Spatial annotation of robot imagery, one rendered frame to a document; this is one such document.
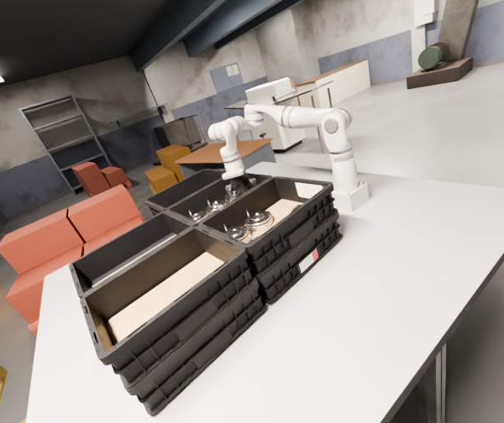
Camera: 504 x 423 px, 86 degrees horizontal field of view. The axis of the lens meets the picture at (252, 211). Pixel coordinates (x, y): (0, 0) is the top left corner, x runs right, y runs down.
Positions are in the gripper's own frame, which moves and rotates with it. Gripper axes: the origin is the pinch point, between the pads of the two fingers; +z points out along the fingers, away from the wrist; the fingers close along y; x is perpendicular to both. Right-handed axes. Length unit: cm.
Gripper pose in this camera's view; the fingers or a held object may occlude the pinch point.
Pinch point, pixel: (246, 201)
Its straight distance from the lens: 120.0
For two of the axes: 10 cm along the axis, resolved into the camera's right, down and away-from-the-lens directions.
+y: -9.5, 2.3, 2.1
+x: -0.8, 4.7, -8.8
